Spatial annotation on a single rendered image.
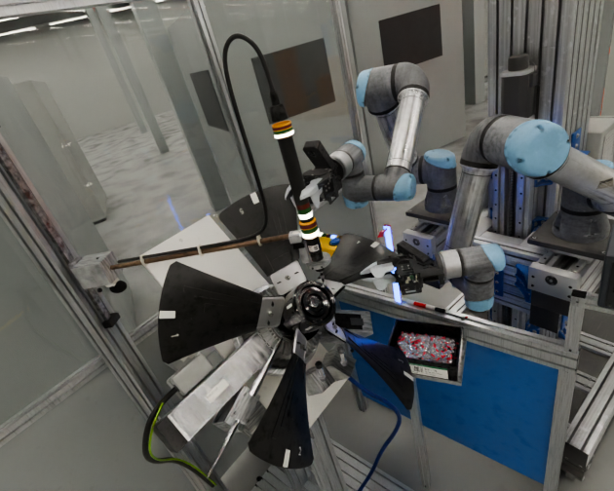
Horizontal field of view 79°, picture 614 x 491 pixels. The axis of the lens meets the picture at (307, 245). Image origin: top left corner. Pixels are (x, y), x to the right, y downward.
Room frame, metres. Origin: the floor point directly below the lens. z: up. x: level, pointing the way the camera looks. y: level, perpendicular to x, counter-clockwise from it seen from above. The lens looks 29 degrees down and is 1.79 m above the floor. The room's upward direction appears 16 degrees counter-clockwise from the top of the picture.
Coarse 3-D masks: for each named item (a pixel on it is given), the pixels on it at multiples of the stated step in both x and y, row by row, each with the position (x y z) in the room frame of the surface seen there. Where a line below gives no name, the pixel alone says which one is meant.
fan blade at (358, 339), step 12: (348, 336) 0.72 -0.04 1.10; (360, 336) 0.78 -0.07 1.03; (360, 348) 0.69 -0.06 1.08; (372, 348) 0.73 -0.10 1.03; (384, 348) 0.77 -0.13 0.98; (396, 348) 0.79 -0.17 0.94; (372, 360) 0.67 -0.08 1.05; (384, 360) 0.69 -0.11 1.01; (396, 360) 0.72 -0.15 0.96; (384, 372) 0.65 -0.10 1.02; (396, 372) 0.67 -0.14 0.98; (408, 372) 0.70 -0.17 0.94; (396, 384) 0.63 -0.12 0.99; (408, 384) 0.65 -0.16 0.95; (408, 396) 0.61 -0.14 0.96; (408, 408) 0.58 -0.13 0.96
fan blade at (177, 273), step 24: (168, 288) 0.70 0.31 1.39; (192, 288) 0.71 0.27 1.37; (216, 288) 0.72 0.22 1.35; (240, 288) 0.73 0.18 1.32; (192, 312) 0.69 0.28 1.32; (216, 312) 0.70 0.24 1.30; (240, 312) 0.72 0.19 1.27; (168, 336) 0.66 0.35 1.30; (192, 336) 0.67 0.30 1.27; (216, 336) 0.69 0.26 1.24; (168, 360) 0.64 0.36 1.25
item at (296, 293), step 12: (300, 288) 0.75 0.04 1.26; (312, 288) 0.77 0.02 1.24; (324, 288) 0.77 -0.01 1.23; (288, 300) 0.75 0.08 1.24; (300, 300) 0.74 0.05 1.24; (324, 300) 0.75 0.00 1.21; (288, 312) 0.73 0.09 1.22; (300, 312) 0.70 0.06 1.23; (312, 312) 0.71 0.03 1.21; (324, 312) 0.72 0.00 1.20; (288, 324) 0.73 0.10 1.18; (300, 324) 0.70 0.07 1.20; (312, 324) 0.69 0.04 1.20; (324, 324) 0.69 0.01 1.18; (288, 336) 0.74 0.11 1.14; (312, 336) 0.76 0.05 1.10
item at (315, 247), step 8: (272, 96) 0.83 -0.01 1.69; (272, 104) 0.83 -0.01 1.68; (280, 104) 0.83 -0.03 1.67; (272, 112) 0.82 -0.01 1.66; (280, 112) 0.82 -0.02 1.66; (272, 120) 0.83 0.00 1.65; (280, 120) 0.82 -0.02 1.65; (312, 240) 0.82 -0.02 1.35; (312, 248) 0.82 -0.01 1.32; (320, 248) 0.83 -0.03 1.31; (312, 256) 0.83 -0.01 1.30; (320, 256) 0.82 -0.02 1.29
